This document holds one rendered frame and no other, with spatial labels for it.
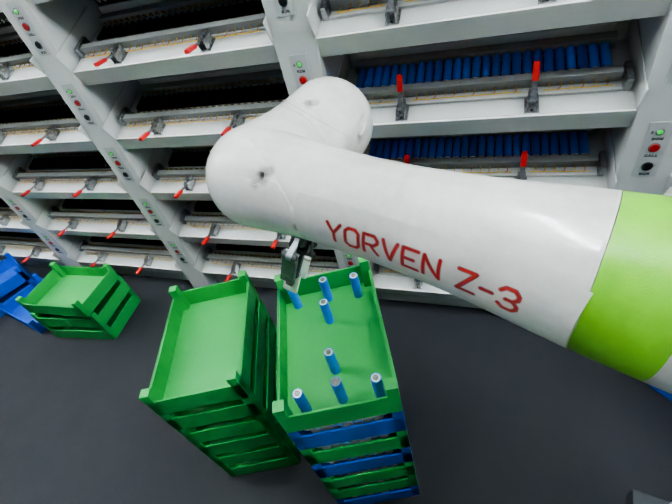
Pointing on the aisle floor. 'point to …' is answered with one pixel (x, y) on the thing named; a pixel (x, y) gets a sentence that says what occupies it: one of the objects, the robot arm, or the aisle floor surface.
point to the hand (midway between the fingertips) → (296, 273)
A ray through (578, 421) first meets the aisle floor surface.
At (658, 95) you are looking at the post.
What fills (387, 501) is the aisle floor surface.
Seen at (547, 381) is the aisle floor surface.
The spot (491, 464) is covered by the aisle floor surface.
